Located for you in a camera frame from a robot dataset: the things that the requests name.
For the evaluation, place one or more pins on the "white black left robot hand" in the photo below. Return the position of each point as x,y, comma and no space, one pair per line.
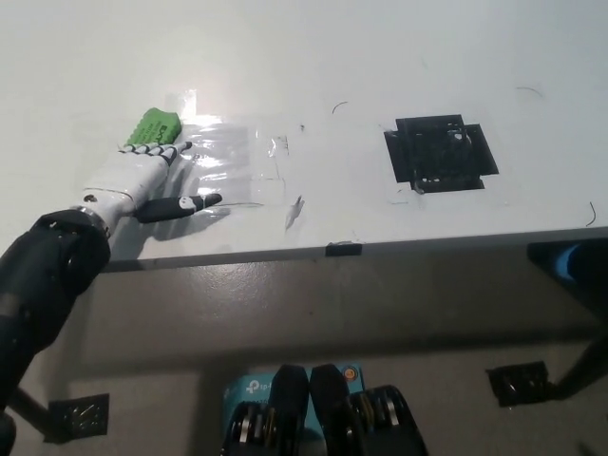
128,178

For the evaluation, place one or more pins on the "green whiteboard eraser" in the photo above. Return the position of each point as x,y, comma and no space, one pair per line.
154,126

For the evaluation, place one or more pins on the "black desk leg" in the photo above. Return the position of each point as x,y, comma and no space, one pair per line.
31,404
582,366

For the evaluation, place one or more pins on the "large clear tape film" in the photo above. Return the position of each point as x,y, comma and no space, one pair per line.
237,161

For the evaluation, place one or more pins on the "short black tape strip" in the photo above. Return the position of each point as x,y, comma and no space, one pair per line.
344,248

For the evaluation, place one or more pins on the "teal router box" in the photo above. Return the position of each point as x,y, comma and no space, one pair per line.
252,387

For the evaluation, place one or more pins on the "black tape square patch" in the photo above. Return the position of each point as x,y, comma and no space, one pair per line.
437,157

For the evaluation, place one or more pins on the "black object with blue part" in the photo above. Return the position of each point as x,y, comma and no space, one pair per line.
546,259

